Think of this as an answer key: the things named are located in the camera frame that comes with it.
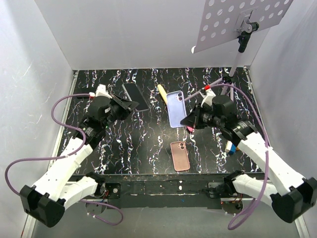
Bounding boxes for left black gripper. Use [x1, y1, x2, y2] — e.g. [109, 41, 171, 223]
[102, 93, 138, 128]

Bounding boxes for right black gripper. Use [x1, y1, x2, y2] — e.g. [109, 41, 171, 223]
[181, 103, 224, 129]

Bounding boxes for phone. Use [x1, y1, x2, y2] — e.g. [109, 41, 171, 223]
[122, 83, 149, 112]

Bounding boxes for purple phone case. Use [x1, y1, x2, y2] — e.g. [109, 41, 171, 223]
[166, 91, 187, 128]

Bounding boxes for pink phone case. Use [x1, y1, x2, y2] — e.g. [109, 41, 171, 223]
[170, 141, 190, 172]

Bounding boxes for black smartphone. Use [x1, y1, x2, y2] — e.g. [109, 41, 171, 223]
[75, 93, 90, 99]

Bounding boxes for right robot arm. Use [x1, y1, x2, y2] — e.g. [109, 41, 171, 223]
[181, 95, 317, 223]

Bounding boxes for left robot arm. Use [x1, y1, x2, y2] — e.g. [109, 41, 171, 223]
[19, 95, 138, 228]

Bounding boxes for pink toy microphone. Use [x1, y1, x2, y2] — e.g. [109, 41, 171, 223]
[186, 126, 194, 133]

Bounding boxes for yellow toy microphone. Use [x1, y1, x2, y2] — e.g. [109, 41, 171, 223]
[157, 84, 167, 105]

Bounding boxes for toy building blocks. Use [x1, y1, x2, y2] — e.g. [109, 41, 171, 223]
[225, 141, 239, 155]

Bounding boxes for purple music stand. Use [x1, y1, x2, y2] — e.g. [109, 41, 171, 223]
[191, 0, 293, 95]

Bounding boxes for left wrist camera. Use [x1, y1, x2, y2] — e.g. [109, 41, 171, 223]
[89, 84, 112, 99]

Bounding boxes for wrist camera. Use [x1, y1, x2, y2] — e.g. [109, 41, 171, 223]
[200, 85, 216, 107]
[89, 84, 112, 99]

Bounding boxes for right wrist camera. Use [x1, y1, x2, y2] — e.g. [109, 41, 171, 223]
[200, 85, 216, 107]

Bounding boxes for black base frame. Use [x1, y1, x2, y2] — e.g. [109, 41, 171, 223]
[102, 174, 247, 209]

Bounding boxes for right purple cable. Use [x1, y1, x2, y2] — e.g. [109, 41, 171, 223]
[209, 83, 270, 231]

